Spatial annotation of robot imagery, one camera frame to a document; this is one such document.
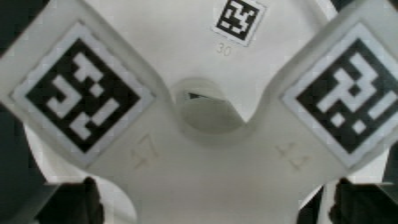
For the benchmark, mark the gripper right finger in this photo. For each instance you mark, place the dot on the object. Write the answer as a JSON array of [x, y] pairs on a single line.
[[360, 203]]

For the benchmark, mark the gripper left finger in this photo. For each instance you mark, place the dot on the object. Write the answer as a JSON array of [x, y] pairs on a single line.
[[66, 204]]

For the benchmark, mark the white cylindrical table leg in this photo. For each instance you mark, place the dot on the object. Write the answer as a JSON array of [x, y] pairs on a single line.
[[205, 107]]

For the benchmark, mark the white cross-shaped table base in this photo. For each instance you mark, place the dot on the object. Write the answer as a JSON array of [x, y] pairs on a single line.
[[201, 166]]

